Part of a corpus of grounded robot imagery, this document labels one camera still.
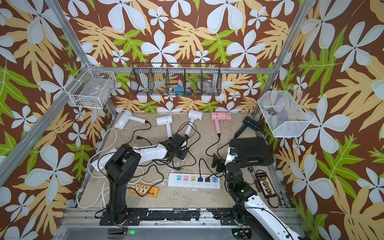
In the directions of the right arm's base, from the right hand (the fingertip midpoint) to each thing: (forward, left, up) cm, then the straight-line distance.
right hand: (220, 154), depth 82 cm
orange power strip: (-16, +43, -11) cm, 47 cm away
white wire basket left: (+33, +76, +21) cm, 85 cm away
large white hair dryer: (-1, +72, -9) cm, 72 cm away
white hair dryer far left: (+36, +67, -9) cm, 76 cm away
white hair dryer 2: (+38, +14, -7) cm, 41 cm away
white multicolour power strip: (-11, +14, -11) cm, 21 cm away
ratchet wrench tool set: (-12, -25, -13) cm, 31 cm away
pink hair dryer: (+39, -6, -10) cm, 41 cm away
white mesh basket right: (+17, -38, +14) cm, 44 cm away
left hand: (+10, +20, -12) cm, 26 cm away
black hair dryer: (+33, -30, -11) cm, 46 cm away
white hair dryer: (+33, +35, -7) cm, 48 cm away
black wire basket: (+47, +26, +18) cm, 56 cm away
